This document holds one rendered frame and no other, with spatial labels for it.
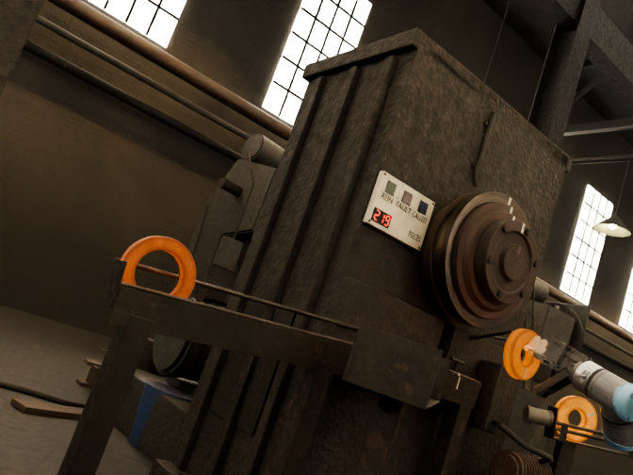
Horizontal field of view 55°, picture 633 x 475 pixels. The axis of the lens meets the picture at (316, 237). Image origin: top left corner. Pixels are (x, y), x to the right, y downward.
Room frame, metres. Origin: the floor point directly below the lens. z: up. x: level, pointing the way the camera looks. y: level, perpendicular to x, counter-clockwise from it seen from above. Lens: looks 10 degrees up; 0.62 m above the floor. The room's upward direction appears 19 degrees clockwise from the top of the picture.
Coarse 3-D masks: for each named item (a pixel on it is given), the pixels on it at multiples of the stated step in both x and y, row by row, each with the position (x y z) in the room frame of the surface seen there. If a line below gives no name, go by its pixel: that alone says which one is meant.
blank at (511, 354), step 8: (520, 328) 1.85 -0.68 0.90; (512, 336) 1.81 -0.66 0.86; (520, 336) 1.81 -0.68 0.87; (528, 336) 1.83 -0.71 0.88; (512, 344) 1.80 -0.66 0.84; (520, 344) 1.81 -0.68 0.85; (504, 352) 1.82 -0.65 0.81; (512, 352) 1.80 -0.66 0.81; (520, 352) 1.82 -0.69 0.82; (504, 360) 1.82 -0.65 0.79; (512, 360) 1.80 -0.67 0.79; (520, 360) 1.82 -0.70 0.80; (528, 360) 1.86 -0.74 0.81; (536, 360) 1.87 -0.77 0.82; (512, 368) 1.81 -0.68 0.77; (520, 368) 1.83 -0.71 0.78; (528, 368) 1.85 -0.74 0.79; (536, 368) 1.87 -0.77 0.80; (512, 376) 1.84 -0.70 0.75; (520, 376) 1.83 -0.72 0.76; (528, 376) 1.85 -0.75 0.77
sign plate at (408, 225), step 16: (384, 176) 1.88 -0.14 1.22; (384, 192) 1.89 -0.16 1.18; (400, 192) 1.93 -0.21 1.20; (416, 192) 1.97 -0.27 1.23; (368, 208) 1.88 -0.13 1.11; (384, 208) 1.90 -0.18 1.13; (400, 208) 1.94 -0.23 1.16; (416, 208) 1.98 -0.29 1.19; (432, 208) 2.02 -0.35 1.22; (368, 224) 1.90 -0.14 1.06; (400, 224) 1.95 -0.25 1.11; (416, 224) 1.99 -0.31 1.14; (400, 240) 1.97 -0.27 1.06; (416, 240) 2.00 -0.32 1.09
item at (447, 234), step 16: (496, 192) 1.99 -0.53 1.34; (464, 208) 1.91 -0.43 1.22; (448, 224) 1.93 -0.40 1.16; (528, 224) 2.10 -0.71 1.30; (448, 240) 1.90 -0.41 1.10; (448, 256) 1.91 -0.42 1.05; (448, 272) 1.92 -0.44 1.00; (448, 288) 1.93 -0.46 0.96; (448, 304) 2.00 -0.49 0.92; (464, 320) 2.01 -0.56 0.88; (480, 320) 2.04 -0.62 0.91; (496, 320) 2.09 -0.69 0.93
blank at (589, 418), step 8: (560, 400) 2.15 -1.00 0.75; (568, 400) 2.13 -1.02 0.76; (576, 400) 2.13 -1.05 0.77; (584, 400) 2.13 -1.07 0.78; (560, 408) 2.13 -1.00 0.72; (568, 408) 2.13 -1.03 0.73; (576, 408) 2.13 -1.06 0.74; (584, 408) 2.13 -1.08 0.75; (592, 408) 2.14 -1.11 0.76; (560, 416) 2.13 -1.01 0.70; (568, 416) 2.13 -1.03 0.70; (584, 416) 2.14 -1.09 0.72; (592, 416) 2.14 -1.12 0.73; (584, 424) 2.14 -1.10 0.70; (592, 424) 2.14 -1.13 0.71; (584, 432) 2.13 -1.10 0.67; (576, 440) 2.13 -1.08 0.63; (584, 440) 2.14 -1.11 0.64
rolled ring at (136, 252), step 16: (144, 240) 1.41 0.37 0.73; (160, 240) 1.42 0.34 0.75; (176, 240) 1.44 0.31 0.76; (128, 256) 1.39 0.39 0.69; (176, 256) 1.45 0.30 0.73; (192, 256) 1.47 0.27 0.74; (128, 272) 1.40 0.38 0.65; (192, 272) 1.48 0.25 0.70; (176, 288) 1.48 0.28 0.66; (192, 288) 1.49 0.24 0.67
